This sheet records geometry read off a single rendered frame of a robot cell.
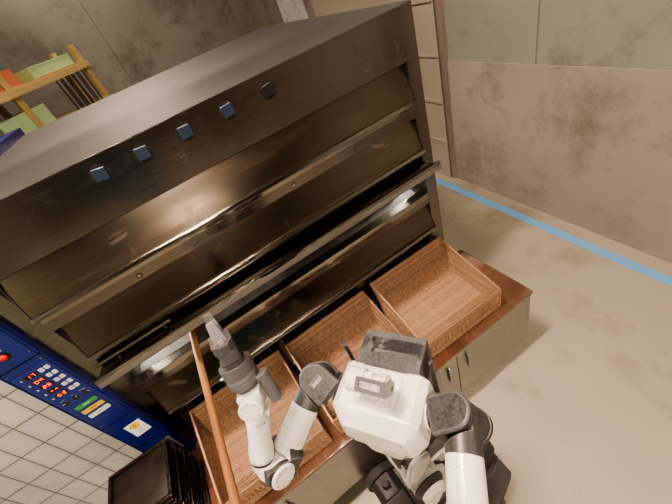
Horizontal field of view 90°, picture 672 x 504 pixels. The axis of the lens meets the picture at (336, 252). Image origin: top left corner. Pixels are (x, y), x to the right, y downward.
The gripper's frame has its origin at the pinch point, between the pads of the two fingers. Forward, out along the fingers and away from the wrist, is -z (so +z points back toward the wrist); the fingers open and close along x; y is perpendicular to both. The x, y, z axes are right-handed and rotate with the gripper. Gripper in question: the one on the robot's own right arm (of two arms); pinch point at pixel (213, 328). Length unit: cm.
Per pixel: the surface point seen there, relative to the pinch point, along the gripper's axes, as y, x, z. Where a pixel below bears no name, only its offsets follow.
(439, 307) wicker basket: -112, -65, 82
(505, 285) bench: -149, -47, 85
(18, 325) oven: 58, -65, -18
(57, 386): 64, -74, 10
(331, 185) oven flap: -74, -57, -14
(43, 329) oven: 54, -67, -13
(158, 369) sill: 34, -84, 29
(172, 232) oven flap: -2, -55, -25
